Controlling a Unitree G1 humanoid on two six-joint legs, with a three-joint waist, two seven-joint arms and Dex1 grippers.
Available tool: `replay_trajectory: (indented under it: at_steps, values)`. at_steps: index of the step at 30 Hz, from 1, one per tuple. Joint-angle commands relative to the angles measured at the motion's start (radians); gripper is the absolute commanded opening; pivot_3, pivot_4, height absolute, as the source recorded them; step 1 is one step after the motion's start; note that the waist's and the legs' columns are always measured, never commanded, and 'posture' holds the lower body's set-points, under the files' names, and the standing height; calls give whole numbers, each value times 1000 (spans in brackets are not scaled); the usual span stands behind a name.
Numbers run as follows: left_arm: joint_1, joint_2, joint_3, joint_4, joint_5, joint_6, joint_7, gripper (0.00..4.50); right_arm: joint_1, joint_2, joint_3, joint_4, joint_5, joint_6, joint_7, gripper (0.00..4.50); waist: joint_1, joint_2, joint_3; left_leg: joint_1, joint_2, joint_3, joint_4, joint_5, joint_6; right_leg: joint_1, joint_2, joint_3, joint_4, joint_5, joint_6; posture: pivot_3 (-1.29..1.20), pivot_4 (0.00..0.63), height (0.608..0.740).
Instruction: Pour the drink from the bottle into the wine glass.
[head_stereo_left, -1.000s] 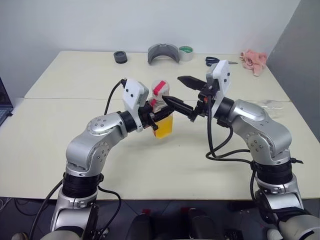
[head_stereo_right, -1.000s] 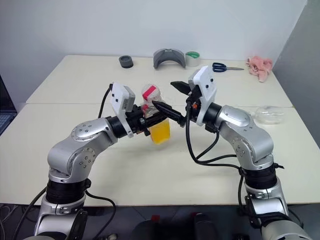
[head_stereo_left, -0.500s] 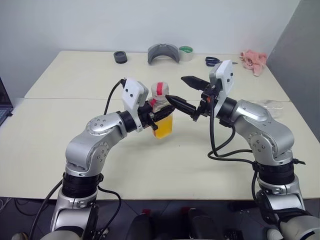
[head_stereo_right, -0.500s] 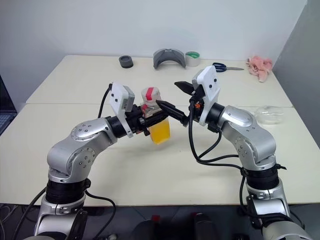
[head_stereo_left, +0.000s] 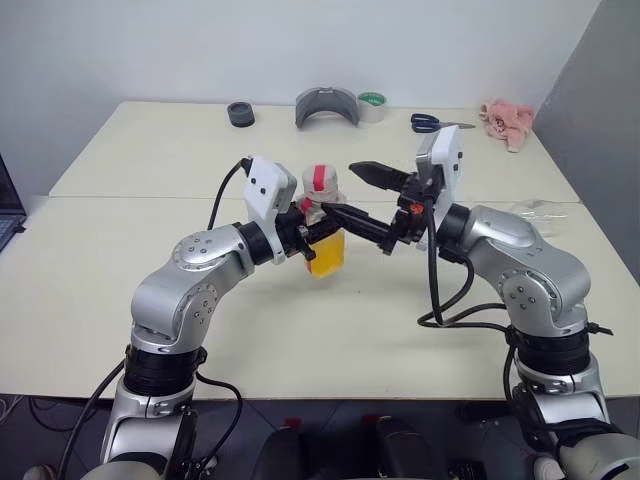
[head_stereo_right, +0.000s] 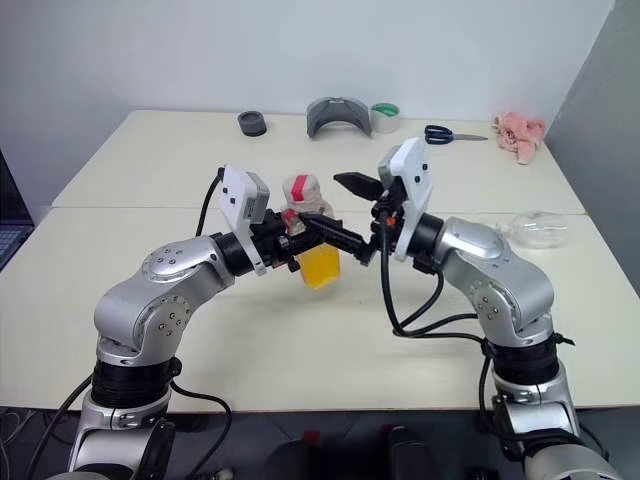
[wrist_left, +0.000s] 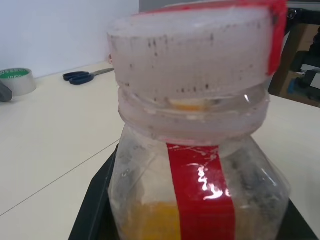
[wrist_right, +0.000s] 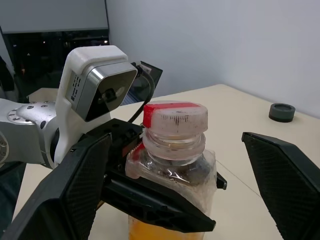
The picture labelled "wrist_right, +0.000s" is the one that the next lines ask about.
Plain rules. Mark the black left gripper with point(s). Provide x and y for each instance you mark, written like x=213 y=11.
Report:
x=122 y=135

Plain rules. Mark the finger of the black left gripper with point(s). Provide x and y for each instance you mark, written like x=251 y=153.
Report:
x=221 y=182

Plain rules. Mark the dark grey round puck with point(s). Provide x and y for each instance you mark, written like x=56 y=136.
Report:
x=282 y=112

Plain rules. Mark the clear bottle cap red tape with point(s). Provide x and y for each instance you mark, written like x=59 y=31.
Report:
x=180 y=117

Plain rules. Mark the white roller blind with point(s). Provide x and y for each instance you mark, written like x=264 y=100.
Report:
x=50 y=15

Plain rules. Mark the dark window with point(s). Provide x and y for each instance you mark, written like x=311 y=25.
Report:
x=37 y=50

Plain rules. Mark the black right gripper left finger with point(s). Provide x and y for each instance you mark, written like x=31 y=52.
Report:
x=62 y=200

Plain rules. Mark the bottle with orange liquid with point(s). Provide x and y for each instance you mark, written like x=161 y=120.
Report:
x=190 y=178

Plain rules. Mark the dark laptop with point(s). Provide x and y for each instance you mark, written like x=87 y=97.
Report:
x=140 y=86

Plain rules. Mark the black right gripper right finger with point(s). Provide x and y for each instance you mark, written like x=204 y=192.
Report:
x=287 y=187

